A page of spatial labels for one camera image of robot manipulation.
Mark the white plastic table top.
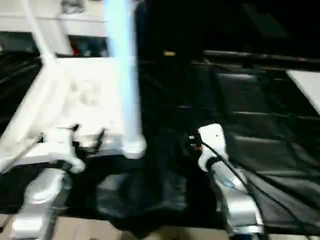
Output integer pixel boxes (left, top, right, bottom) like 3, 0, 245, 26
0, 55, 148, 173

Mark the white plastic table leg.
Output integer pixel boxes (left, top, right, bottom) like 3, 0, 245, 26
25, 0, 60, 66
102, 0, 148, 160

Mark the black plastic mat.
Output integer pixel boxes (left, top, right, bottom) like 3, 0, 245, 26
0, 47, 320, 233

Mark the black bar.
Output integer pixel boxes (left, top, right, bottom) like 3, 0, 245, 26
202, 49, 320, 66

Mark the white cabinet with glass doors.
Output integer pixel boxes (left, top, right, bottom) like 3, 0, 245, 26
0, 0, 113, 57

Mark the dark bundle on cabinet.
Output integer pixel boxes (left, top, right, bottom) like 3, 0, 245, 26
61, 0, 86, 15

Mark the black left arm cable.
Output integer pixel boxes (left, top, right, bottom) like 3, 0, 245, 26
0, 137, 46, 173

